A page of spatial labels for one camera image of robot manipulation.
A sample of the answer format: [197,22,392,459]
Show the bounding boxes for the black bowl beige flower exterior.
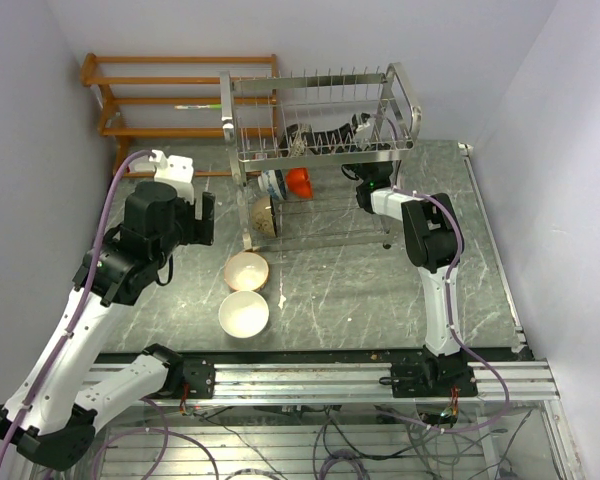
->
[250,195,278,238]

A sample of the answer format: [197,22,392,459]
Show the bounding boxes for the orange plastic bowl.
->
[285,168,313,199]

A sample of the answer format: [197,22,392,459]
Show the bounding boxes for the blue floral bowl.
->
[258,170,287,201]

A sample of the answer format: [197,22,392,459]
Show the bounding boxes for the beige interior dark bowl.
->
[285,123,313,158]

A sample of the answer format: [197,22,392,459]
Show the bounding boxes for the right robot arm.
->
[341,160,477,401]

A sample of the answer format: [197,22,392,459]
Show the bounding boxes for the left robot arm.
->
[0,181,216,471]

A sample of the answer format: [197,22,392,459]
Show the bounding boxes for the steel dish rack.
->
[220,63,422,252]

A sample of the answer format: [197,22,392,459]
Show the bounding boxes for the wooden shelf rack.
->
[80,53,279,171]

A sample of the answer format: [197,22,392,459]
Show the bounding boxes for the white bowl orange rim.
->
[224,252,270,291]

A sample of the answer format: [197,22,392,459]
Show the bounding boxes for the plain white bowl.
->
[218,291,269,339]

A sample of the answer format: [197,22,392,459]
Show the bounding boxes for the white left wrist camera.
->
[150,150,195,203]

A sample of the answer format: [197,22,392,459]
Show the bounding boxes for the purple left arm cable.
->
[0,149,156,480]

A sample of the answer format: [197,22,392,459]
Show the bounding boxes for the aluminium rail beam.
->
[87,360,561,406]

